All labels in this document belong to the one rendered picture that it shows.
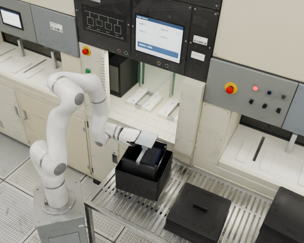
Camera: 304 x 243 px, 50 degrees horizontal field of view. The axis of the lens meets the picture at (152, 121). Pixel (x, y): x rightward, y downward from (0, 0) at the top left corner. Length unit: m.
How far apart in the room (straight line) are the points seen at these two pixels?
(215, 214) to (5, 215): 1.82
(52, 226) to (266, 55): 1.45
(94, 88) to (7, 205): 1.72
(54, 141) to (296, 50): 1.20
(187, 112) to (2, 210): 1.85
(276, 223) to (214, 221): 0.32
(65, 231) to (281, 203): 1.20
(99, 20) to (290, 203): 1.45
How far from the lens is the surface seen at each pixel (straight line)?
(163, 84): 2.75
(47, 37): 2.38
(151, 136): 1.87
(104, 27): 2.02
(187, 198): 1.92
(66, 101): 1.53
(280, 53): 1.66
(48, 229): 2.04
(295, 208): 1.86
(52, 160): 1.68
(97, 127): 1.81
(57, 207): 2.00
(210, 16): 1.67
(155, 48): 1.88
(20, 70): 3.07
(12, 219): 3.01
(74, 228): 2.07
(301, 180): 2.20
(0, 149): 3.60
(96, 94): 1.69
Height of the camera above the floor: 2.38
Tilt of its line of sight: 40 degrees down
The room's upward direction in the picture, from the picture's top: 4 degrees clockwise
